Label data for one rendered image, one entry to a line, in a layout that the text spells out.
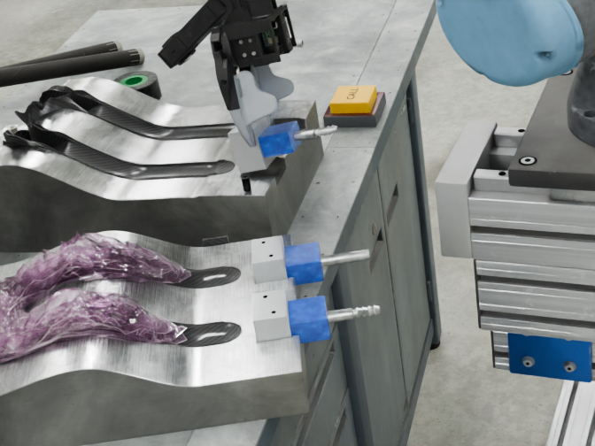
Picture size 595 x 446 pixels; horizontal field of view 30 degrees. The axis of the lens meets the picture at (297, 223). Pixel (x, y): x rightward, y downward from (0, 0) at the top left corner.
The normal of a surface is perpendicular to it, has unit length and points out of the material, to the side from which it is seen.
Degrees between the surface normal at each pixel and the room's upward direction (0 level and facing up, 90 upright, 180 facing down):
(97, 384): 90
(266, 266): 90
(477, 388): 0
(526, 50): 98
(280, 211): 90
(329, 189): 0
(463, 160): 0
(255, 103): 71
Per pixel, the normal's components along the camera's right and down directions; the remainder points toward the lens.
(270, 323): 0.04, 0.51
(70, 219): -0.25, 0.54
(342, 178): -0.15, -0.84
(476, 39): -0.73, 0.53
